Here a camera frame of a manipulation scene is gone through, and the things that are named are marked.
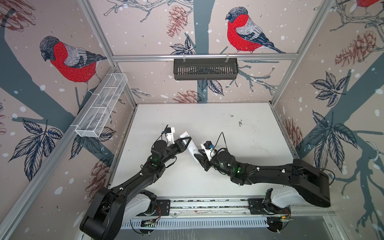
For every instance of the white slotted cable duct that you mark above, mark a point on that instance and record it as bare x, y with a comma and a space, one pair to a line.
198, 223

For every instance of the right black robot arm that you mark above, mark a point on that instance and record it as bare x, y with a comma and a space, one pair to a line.
311, 183

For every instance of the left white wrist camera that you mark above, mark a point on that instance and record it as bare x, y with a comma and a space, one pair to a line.
169, 132

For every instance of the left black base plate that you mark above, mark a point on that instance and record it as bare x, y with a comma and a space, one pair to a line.
160, 208

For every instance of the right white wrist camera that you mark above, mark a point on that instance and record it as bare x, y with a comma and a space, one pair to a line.
209, 149

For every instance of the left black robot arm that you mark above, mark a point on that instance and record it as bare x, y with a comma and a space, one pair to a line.
104, 217

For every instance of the aluminium front rail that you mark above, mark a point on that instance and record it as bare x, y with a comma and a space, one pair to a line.
205, 207

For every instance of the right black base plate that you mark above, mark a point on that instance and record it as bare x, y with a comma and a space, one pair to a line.
260, 207

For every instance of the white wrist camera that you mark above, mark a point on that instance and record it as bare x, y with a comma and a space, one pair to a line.
169, 132
209, 149

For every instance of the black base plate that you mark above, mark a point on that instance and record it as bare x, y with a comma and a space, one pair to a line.
260, 207
160, 208

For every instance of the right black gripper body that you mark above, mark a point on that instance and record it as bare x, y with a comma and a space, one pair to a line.
214, 163

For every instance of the black wall basket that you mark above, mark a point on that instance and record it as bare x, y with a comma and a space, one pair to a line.
205, 69

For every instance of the white wire mesh basket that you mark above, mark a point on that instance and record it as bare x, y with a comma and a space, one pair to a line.
98, 114

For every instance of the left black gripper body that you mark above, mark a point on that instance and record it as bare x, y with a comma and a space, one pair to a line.
175, 149

